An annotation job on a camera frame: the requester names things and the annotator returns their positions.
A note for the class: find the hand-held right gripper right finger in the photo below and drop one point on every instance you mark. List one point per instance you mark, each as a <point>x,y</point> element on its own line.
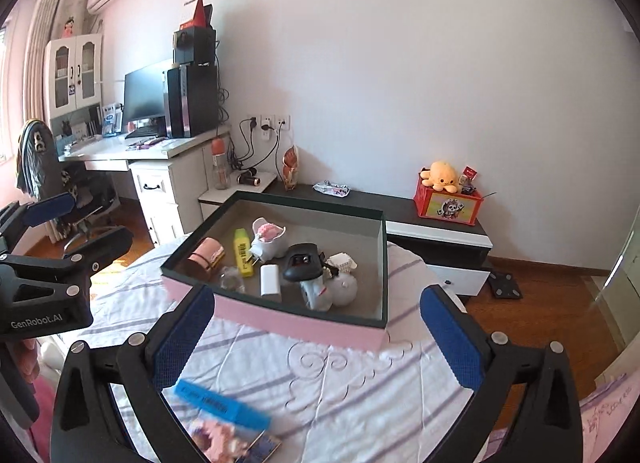
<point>452,343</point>

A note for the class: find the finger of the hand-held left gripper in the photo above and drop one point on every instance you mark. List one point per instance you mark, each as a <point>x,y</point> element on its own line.
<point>47,208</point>
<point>95,249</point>

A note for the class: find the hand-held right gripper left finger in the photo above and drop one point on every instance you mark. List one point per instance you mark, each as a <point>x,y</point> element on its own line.
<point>180,338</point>

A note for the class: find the blue highlighter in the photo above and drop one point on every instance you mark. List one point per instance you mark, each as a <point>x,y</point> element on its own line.
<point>220,405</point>

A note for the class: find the white power adapter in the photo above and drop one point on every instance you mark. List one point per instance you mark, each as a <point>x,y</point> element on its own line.
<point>271,282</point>

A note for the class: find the pink green storage box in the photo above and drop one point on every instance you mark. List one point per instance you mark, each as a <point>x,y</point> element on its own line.
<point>300,328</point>

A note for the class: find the black office chair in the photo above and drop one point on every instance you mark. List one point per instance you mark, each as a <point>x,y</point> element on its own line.
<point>85,208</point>

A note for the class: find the pink cloth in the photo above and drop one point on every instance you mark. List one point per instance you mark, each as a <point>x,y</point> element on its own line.
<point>27,358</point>

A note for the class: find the dark printed jacket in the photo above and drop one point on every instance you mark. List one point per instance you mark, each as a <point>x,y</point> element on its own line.
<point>32,153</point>

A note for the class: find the black bathroom scale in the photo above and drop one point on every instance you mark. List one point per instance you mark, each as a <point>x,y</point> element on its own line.
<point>505,285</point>

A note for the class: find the white desk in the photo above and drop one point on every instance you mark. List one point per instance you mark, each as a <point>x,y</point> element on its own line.
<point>155,183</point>

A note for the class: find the yellow highlighter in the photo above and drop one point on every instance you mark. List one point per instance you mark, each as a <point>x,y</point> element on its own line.
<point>243,250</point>

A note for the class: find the blue white boxes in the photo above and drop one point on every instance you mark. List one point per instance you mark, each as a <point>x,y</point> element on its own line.
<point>112,119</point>

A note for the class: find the printed picture card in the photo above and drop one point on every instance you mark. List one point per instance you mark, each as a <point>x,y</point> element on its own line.
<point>235,443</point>

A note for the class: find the white round piggy figure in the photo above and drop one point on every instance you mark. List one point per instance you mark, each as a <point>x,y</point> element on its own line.
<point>344,289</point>

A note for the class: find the black keyboard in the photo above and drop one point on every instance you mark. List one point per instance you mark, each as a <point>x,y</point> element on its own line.
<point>142,132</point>

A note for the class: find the red picture crate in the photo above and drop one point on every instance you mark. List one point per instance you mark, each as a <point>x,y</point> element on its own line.
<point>447,210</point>

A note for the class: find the white pink ceramic holder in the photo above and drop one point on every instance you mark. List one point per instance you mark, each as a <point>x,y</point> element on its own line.
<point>267,238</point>

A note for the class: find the white bedside cabinet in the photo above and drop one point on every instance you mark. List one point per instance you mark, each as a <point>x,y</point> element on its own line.
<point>220,198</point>

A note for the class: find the white glass-door cabinet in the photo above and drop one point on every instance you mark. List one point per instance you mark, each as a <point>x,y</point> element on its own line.
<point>72,73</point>

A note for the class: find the black plastic device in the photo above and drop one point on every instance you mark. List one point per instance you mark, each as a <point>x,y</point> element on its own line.
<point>302,263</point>

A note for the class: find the orange-capped water bottle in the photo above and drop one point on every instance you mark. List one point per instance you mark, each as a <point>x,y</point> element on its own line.
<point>219,165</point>

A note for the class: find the black computer monitor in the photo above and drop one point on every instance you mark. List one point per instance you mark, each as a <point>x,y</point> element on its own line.
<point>145,93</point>

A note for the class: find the dark-topped low cabinet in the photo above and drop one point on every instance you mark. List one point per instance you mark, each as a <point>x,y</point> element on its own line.
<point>380,203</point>

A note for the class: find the lilac printed cloth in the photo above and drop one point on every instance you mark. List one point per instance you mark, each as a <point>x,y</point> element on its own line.
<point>600,408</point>

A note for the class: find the pale striped curtain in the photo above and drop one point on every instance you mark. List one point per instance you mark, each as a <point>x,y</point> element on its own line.
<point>42,43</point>

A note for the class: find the yellow octopus plush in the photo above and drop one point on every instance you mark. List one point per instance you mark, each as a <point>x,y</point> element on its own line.
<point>440,175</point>

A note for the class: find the black copper cylinder device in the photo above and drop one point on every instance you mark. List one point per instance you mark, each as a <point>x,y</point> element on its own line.
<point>249,180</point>

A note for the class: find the black computer tower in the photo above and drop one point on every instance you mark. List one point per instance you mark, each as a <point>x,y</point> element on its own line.
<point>192,100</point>

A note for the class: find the cartoon doll figure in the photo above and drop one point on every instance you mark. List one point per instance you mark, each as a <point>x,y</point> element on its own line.
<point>70,28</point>

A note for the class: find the glass sliding door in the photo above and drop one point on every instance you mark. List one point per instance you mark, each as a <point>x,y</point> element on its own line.
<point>622,273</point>

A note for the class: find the printed plastic packet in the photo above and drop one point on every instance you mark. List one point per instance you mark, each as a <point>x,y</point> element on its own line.
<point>331,188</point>

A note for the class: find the orange snack bag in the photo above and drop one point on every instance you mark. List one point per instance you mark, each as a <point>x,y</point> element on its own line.
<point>291,168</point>

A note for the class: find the black speaker box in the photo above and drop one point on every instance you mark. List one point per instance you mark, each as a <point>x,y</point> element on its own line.
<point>195,45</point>

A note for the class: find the red cardboard box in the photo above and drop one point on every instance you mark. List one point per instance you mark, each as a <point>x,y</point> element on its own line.
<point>199,13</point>

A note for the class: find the white wall socket strip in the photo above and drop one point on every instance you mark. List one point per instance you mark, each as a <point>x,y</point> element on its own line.
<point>270,122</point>

